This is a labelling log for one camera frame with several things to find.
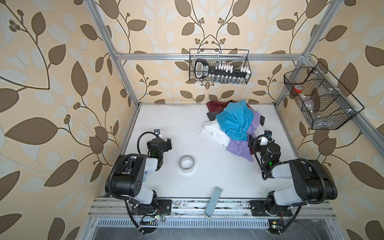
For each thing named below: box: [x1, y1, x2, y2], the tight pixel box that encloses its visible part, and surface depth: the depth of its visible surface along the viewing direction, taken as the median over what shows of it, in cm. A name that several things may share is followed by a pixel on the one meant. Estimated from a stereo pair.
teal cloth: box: [216, 100, 255, 141], surface depth 93 cm
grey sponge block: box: [204, 186, 223, 220], surface depth 78 cm
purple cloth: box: [228, 111, 262, 163], surface depth 93 cm
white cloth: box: [199, 119, 231, 147], surface depth 101 cm
